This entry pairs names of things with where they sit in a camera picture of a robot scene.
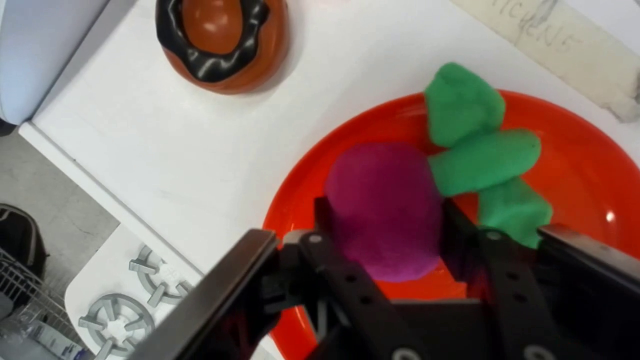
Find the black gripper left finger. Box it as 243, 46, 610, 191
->
128, 197, 396, 360

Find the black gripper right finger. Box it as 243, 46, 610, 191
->
441, 198, 640, 336

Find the purple and red toy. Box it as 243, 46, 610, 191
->
323, 60, 556, 285

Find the grey toy stove burner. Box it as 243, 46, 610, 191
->
128, 244, 195, 308
77, 292, 155, 358

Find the orange plastic plate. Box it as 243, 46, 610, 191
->
261, 88, 640, 360

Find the white toy stove counter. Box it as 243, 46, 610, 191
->
64, 226, 206, 360

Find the white toy kitchen cabinet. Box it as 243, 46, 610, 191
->
0, 0, 640, 279

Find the beige masking tape label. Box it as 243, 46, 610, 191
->
452, 0, 640, 125

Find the grey wire basket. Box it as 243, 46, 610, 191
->
0, 246, 92, 360

